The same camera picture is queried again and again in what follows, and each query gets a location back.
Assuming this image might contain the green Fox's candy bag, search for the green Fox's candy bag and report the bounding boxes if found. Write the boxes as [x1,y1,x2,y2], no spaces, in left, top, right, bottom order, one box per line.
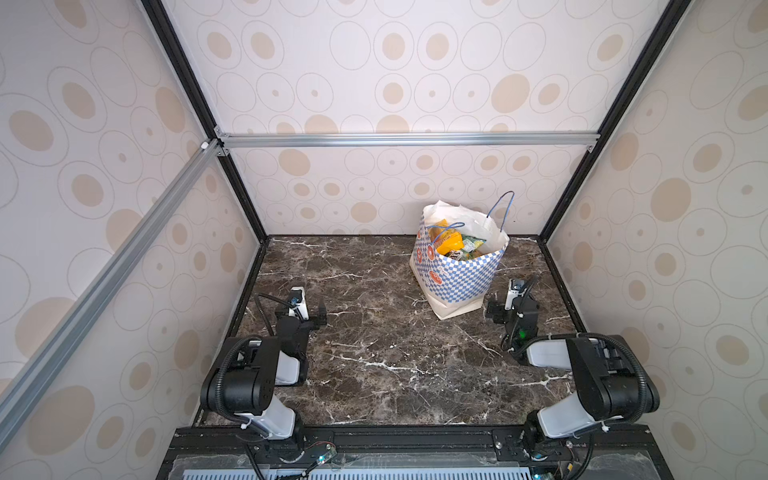
[451,236,486,261]

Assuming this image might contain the blue checkered paper bag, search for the blue checkered paper bag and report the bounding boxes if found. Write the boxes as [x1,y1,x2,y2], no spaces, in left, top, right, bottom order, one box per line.
[409,190,515,320]

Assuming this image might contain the yellow gummy candy bag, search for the yellow gummy candy bag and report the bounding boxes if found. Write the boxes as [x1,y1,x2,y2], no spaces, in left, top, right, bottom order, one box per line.
[429,220,465,256]

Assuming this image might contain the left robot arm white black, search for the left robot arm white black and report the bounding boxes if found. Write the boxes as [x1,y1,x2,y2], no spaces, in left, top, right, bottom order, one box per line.
[200,286,327,449]

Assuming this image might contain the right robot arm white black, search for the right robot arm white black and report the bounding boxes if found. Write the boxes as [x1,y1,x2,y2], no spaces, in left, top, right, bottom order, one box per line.
[484,277,661,459]

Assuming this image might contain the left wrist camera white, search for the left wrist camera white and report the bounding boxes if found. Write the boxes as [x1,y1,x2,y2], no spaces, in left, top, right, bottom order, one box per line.
[288,287,309,321]

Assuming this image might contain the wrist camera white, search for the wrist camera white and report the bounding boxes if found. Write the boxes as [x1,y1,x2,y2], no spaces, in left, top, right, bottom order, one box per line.
[288,287,309,321]
[505,279,527,310]

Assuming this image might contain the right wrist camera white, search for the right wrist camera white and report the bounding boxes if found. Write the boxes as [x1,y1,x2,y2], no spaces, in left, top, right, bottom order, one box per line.
[505,279,527,310]

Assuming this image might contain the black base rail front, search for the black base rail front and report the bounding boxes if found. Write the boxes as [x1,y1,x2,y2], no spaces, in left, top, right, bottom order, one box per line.
[157,425,672,479]

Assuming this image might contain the horizontal aluminium rail back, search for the horizontal aluminium rail back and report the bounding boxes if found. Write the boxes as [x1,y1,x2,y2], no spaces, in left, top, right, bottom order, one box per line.
[220,131,600,149]

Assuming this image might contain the aluminium rail left wall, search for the aluminium rail left wall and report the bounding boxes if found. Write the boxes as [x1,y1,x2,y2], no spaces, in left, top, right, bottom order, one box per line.
[1,138,222,449]

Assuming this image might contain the black frame post left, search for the black frame post left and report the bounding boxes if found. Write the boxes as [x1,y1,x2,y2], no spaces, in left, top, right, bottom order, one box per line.
[141,0,269,243]

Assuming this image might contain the black frame post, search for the black frame post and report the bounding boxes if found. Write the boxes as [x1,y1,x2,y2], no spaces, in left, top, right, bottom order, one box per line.
[539,0,691,245]
[141,0,269,243]

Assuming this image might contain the black frame post right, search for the black frame post right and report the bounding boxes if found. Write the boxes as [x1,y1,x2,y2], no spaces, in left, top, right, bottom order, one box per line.
[539,0,691,245]

